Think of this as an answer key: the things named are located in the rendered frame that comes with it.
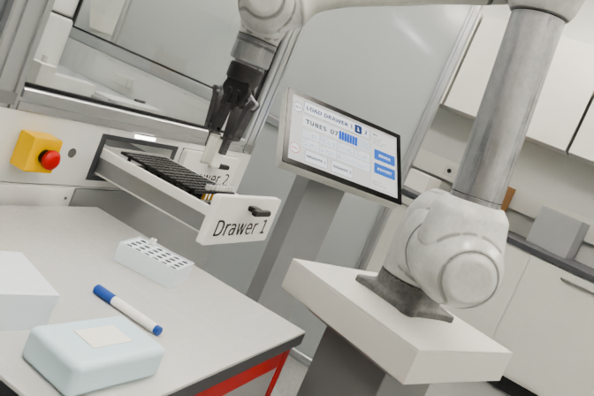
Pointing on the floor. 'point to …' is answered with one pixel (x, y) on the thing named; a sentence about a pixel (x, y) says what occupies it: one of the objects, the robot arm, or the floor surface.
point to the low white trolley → (140, 291)
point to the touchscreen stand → (293, 243)
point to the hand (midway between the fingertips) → (214, 151)
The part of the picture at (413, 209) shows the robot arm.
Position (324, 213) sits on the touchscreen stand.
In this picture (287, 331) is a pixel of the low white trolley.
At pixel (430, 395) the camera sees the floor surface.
